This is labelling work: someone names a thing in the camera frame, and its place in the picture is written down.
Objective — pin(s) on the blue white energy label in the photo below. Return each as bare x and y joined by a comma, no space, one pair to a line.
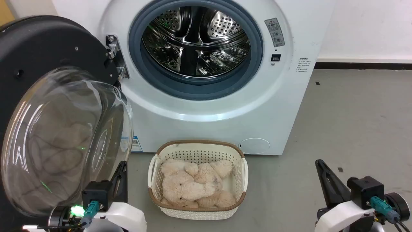
136,144

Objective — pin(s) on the black round glass washer door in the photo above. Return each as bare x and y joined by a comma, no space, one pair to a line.
48,48

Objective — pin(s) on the round white filter cover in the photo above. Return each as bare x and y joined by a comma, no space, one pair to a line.
254,146

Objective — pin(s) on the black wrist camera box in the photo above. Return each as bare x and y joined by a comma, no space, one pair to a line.
96,195
367,191

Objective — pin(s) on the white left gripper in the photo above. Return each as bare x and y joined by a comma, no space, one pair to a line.
125,217

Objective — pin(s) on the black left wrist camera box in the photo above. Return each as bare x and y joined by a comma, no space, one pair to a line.
96,195

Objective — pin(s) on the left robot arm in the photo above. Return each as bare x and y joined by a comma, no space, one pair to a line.
58,219

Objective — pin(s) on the beige plush teddy bear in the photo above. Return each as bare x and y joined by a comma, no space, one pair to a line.
183,188

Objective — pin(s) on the perforated steel washer drum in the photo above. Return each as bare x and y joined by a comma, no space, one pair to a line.
193,42

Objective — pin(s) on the grey warning sticker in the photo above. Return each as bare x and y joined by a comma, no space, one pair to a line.
274,32

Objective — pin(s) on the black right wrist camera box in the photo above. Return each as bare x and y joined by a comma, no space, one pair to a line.
367,191

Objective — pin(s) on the white brown-rimmed laundry basket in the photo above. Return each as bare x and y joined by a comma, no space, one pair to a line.
197,213

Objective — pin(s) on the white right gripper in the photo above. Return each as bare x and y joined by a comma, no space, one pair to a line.
344,217

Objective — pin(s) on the white front-load washing machine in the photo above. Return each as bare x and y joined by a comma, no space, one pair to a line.
225,129

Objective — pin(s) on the metal door hinge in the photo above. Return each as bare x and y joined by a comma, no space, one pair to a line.
112,48

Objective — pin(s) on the black wall baseboard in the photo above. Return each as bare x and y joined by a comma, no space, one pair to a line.
363,65

